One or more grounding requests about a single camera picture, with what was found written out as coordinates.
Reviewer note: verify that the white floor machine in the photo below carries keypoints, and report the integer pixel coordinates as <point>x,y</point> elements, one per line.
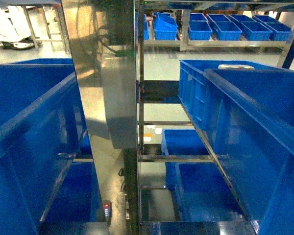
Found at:
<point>14,28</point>

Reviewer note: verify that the far steel shelf rack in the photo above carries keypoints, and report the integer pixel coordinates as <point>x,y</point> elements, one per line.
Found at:
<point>186,6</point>

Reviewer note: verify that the blue bin upper left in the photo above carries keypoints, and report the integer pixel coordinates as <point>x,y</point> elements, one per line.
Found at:
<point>42,126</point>

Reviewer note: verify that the large blue bin right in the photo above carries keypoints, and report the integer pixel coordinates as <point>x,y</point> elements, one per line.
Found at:
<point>245,111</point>

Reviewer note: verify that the steel shelving rack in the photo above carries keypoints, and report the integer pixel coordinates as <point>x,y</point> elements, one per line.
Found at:
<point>107,47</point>

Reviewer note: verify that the blue bin lower left front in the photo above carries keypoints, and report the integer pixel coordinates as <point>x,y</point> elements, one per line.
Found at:
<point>78,199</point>

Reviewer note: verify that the blue bin lower right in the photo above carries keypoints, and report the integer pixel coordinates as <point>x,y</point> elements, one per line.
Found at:
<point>199,189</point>

